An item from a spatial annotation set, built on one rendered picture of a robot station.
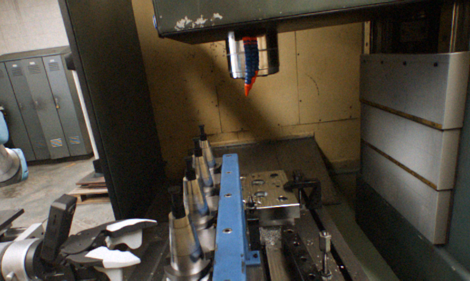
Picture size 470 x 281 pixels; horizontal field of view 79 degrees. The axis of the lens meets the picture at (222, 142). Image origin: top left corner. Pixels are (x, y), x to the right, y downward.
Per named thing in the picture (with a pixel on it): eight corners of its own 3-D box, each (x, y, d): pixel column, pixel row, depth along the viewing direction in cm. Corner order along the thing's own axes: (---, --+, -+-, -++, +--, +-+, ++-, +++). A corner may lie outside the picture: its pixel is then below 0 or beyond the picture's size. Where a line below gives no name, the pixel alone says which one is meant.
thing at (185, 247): (204, 268, 35) (195, 221, 34) (168, 273, 35) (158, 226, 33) (204, 245, 40) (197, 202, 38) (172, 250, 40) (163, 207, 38)
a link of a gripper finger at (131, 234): (159, 236, 59) (112, 252, 56) (153, 210, 57) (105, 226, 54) (162, 243, 56) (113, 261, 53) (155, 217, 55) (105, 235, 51)
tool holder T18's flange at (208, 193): (214, 204, 56) (213, 193, 55) (185, 204, 57) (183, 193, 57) (222, 189, 61) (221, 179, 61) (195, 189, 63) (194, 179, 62)
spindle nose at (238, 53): (288, 72, 83) (286, 28, 80) (235, 80, 81) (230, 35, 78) (270, 71, 99) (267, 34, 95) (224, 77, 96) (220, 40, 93)
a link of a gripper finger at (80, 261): (120, 256, 48) (86, 247, 52) (117, 247, 47) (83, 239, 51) (97, 276, 44) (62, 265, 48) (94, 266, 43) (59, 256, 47)
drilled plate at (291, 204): (230, 224, 95) (228, 211, 94) (230, 185, 123) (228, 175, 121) (300, 217, 94) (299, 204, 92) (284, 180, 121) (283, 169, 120)
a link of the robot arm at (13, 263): (25, 231, 55) (-9, 261, 47) (48, 228, 55) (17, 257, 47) (38, 263, 57) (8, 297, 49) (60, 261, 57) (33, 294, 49)
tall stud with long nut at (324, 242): (321, 278, 73) (320, 235, 70) (318, 270, 76) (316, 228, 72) (332, 277, 73) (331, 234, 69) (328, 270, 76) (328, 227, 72)
